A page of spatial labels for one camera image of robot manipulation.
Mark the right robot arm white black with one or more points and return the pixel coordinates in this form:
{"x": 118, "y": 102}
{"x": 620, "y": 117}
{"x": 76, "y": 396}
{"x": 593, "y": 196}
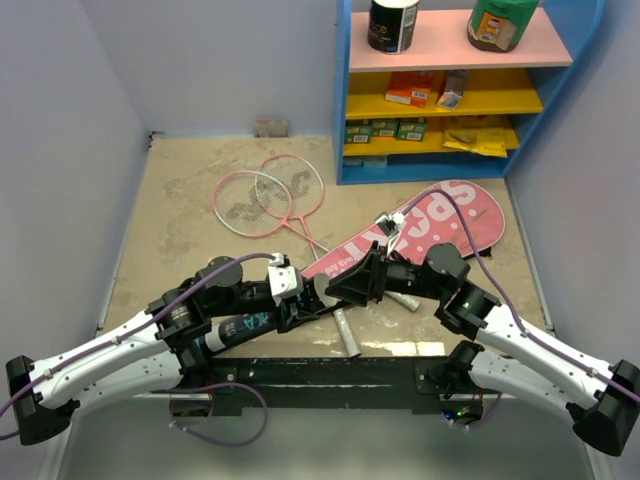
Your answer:
{"x": 516, "y": 358}

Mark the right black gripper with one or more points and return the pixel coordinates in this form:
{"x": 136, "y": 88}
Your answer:
{"x": 365, "y": 280}

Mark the white racket handle right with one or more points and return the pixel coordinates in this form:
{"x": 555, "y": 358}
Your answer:
{"x": 406, "y": 301}

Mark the pink badminton racket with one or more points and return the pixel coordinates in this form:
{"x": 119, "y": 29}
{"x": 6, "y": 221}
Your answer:
{"x": 255, "y": 204}
{"x": 303, "y": 182}

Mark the orange box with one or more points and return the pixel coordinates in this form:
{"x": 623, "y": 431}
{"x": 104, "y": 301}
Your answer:
{"x": 410, "y": 88}

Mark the pink racket bag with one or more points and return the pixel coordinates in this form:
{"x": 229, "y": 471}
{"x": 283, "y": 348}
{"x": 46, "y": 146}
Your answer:
{"x": 433, "y": 220}

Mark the black white can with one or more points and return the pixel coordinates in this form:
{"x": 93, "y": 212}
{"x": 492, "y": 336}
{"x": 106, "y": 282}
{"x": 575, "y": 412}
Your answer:
{"x": 391, "y": 25}

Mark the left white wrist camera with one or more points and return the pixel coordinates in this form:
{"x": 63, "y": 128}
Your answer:
{"x": 285, "y": 281}

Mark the green box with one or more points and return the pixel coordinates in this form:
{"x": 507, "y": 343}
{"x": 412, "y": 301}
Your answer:
{"x": 412, "y": 129}
{"x": 358, "y": 131}
{"x": 384, "y": 128}

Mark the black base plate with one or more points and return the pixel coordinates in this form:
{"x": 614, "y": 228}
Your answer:
{"x": 421, "y": 385}

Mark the green box right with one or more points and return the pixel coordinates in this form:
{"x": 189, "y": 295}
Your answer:
{"x": 412, "y": 129}

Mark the pink badminton racket left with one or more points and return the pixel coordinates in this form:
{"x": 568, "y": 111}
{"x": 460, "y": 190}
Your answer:
{"x": 255, "y": 204}

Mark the white racket handle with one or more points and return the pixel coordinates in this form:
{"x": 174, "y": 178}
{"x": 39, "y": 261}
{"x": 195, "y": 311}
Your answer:
{"x": 348, "y": 338}
{"x": 406, "y": 301}

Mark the green box middle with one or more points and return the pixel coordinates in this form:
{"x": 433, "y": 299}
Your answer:
{"x": 384, "y": 128}

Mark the black shuttlecock tube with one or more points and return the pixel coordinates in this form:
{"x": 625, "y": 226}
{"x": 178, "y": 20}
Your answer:
{"x": 247, "y": 310}

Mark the white racket handle front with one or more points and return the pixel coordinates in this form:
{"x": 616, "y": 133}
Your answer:
{"x": 348, "y": 338}

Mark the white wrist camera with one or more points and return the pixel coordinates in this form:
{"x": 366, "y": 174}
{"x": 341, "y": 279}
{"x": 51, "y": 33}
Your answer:
{"x": 285, "y": 281}
{"x": 391, "y": 226}

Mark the brown wall block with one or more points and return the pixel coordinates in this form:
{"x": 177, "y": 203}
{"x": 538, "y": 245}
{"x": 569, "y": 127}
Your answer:
{"x": 271, "y": 128}

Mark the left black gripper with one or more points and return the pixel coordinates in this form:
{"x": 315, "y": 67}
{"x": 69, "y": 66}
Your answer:
{"x": 293, "y": 313}

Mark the aluminium rail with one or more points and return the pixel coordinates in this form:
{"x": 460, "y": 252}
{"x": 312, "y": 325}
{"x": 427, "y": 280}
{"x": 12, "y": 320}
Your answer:
{"x": 120, "y": 393}

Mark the yellow snack bag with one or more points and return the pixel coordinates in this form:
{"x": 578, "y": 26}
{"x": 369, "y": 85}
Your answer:
{"x": 490, "y": 142}

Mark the blue shelf unit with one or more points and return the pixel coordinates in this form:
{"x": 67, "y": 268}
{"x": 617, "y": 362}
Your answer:
{"x": 516, "y": 90}

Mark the silver brown pouch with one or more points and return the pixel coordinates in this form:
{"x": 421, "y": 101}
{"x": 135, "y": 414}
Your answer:
{"x": 452, "y": 89}

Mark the green brown jar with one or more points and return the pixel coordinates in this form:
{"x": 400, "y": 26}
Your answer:
{"x": 498, "y": 25}

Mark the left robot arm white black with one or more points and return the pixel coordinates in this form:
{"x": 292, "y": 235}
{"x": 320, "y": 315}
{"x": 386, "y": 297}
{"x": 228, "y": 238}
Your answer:
{"x": 165, "y": 346}

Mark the pink badminton racket right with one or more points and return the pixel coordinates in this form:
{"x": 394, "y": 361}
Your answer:
{"x": 303, "y": 182}

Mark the green box left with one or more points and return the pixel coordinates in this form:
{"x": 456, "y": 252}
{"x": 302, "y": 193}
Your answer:
{"x": 358, "y": 131}

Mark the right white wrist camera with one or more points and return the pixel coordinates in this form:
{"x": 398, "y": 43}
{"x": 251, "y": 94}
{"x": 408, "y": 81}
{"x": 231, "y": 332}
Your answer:
{"x": 391, "y": 226}

